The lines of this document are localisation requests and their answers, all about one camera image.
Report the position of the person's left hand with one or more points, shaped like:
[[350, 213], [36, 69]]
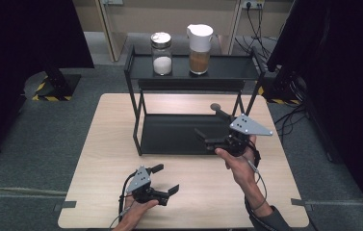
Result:
[[137, 210]]

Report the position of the black stand base striped tape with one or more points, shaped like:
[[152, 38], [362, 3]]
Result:
[[57, 83], [281, 93]]

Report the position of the black two-tier metal rack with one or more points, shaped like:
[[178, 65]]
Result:
[[176, 134]]

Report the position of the grey floor tape strip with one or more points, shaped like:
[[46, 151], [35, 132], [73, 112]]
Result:
[[301, 204], [65, 205]]

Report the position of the wooden post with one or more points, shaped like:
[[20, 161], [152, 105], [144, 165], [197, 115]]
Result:
[[111, 35], [233, 29]]

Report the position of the glass jar of white powder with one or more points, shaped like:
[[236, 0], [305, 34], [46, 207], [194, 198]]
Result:
[[162, 65]]

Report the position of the person's right hand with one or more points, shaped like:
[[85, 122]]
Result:
[[241, 170]]

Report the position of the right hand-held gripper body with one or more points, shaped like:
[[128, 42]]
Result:
[[248, 126]]

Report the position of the black curtain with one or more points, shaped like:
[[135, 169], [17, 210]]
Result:
[[346, 64], [25, 32]]

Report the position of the grey round floor plate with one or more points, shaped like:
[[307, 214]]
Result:
[[33, 84]]

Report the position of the white wall socket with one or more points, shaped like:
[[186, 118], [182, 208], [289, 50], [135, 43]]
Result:
[[111, 2], [253, 4]]

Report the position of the white-lidded jar of brown powder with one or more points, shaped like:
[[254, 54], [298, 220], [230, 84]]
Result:
[[200, 38]]

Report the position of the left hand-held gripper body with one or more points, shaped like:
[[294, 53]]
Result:
[[139, 181]]

